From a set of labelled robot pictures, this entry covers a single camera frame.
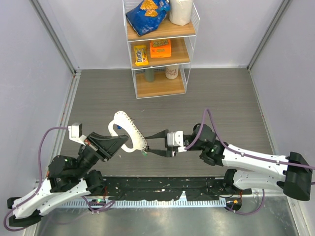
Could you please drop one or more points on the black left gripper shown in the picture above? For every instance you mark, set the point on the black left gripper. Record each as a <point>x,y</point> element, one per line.
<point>104,146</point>

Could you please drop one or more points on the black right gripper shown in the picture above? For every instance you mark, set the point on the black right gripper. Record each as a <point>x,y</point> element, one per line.
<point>171,150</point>

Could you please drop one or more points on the key with green tag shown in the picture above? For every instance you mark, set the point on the key with green tag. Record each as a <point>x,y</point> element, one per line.
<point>144,153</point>

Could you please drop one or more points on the metal key organizer with rings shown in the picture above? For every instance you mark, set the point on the metal key organizer with rings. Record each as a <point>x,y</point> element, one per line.
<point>121,119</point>

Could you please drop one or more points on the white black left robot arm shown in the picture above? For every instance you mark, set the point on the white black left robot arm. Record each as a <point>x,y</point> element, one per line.
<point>68,178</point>

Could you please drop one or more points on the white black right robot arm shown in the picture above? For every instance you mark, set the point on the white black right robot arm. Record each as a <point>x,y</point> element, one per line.
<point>290,174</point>

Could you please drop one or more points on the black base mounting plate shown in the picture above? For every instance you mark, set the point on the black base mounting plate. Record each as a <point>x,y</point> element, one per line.
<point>169,188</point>

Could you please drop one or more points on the white printed cup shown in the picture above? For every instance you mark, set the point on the white printed cup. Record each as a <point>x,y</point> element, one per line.
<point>171,71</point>

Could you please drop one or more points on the orange candy box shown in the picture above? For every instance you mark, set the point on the orange candy box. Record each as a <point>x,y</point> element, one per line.
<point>160,48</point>

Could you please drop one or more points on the yellow candy bag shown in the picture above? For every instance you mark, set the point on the yellow candy bag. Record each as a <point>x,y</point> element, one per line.
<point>141,58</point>

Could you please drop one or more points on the blue chips bag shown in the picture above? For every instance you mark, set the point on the blue chips bag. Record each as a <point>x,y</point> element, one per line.
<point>147,16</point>

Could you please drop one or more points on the white paper towel roll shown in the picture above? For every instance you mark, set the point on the white paper towel roll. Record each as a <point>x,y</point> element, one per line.
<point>180,11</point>

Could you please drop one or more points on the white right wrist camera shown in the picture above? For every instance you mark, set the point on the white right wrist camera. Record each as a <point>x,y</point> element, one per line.
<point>176,137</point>

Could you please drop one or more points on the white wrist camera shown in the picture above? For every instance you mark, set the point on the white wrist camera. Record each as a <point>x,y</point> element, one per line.
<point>176,137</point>
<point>76,133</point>

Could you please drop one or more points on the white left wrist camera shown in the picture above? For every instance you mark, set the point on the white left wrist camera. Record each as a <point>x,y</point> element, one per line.
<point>76,133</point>

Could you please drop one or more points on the white slotted cable duct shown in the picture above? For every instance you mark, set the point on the white slotted cable duct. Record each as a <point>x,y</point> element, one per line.
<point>180,203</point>

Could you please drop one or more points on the white wire shelf unit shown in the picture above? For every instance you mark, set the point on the white wire shelf unit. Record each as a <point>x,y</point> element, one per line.
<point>160,61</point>

